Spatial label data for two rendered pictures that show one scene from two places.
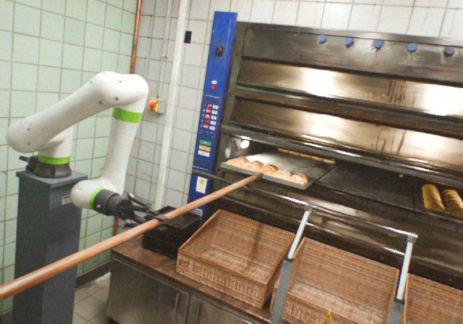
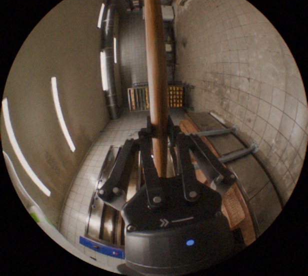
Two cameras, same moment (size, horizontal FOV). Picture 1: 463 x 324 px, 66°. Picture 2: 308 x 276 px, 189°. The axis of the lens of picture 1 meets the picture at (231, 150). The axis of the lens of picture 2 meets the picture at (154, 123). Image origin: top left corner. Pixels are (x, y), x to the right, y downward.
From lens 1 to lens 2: 1.33 m
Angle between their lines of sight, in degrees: 89
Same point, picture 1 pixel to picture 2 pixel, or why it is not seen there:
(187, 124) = not seen: hidden behind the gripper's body
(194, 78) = (115, 261)
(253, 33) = (89, 232)
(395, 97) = not seen: hidden behind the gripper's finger
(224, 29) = (86, 242)
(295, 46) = (95, 216)
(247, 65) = (104, 237)
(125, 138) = (57, 239)
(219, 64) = (103, 248)
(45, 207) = not seen: outside the picture
